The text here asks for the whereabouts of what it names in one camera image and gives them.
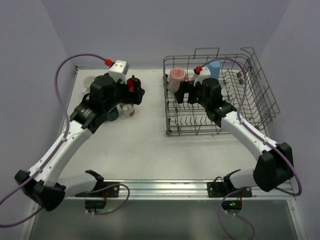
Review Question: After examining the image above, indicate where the grey wire dish rack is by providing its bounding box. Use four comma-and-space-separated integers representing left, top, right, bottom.
162, 47, 280, 137

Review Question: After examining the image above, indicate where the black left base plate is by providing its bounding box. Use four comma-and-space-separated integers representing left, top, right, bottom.
84, 181, 120, 198

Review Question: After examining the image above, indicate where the white mug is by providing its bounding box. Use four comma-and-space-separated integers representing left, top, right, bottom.
82, 75, 96, 95

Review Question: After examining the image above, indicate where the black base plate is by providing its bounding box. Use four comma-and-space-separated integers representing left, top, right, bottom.
84, 181, 120, 198
206, 176, 253, 198

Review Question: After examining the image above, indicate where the blue tall tumbler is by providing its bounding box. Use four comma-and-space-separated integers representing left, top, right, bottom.
207, 60, 221, 80

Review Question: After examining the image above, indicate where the pink patterned mug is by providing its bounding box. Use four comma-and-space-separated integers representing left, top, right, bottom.
168, 67, 189, 93

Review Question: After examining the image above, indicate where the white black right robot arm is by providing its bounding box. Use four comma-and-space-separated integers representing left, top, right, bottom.
174, 78, 294, 192

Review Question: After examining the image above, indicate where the red mug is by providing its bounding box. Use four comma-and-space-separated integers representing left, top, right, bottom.
127, 77, 137, 93

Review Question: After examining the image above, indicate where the beige tall cup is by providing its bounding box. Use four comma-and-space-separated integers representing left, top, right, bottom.
190, 73, 198, 82

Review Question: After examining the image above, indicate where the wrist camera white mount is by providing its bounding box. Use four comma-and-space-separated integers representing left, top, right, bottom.
193, 66, 211, 86
108, 60, 130, 84

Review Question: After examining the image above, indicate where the dark teal mug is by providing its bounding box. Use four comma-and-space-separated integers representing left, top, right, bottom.
106, 106, 119, 122

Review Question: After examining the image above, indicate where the black controller box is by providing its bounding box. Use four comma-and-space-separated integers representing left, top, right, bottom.
221, 200, 243, 215
84, 199, 107, 214

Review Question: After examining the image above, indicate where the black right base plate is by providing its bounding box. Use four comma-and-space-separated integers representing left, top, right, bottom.
206, 176, 253, 198

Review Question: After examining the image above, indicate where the black right controller box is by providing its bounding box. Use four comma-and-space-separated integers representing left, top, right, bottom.
221, 200, 243, 215

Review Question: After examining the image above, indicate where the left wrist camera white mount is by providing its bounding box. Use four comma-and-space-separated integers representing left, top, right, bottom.
108, 60, 130, 84

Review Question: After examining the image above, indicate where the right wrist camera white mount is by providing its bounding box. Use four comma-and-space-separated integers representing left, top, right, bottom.
193, 66, 211, 86

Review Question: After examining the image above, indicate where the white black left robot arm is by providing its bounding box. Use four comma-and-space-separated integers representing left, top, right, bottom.
14, 73, 145, 212

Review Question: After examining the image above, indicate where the black left controller box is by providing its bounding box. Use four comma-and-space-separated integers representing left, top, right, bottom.
84, 199, 107, 214

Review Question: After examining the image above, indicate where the aluminium mounting rail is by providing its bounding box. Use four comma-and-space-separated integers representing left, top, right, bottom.
62, 178, 297, 201

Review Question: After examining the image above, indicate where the cream small cup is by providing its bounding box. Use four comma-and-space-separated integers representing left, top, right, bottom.
119, 102, 135, 118

